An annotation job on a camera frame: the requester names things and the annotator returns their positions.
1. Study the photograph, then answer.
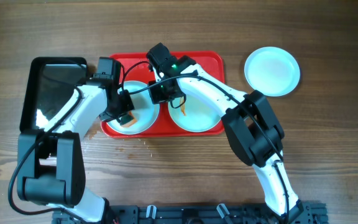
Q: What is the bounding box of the green orange sponge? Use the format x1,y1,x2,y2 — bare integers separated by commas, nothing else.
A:
119,111,137,128

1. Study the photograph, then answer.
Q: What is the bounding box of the light blue plate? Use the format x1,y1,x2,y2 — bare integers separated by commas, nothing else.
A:
168,95,221,133
244,47,301,97
107,90,160,135

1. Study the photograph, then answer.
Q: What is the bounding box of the light blue plate top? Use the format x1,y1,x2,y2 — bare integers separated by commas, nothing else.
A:
244,47,301,97

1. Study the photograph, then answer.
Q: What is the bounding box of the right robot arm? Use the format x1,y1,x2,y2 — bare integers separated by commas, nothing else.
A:
146,43,300,223

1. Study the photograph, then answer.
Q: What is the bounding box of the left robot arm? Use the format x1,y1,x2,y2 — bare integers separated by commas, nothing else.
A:
7,57,134,223

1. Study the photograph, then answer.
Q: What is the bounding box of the red plastic tray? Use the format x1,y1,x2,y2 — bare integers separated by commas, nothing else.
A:
101,50,225,138

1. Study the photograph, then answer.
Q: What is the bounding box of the black rectangular tray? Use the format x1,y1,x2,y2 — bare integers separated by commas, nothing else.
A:
19,57,88,132

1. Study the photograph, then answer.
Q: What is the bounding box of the right black cable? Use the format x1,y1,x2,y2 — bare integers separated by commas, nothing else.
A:
121,60,290,218

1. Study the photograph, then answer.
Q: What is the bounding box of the black cable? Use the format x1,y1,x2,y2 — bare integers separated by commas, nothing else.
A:
7,57,127,216
121,60,290,218

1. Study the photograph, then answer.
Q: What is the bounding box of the left black cable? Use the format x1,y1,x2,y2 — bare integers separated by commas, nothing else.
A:
7,57,127,216

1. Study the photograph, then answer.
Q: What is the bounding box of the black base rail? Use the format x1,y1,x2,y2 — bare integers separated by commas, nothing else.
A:
52,202,329,224

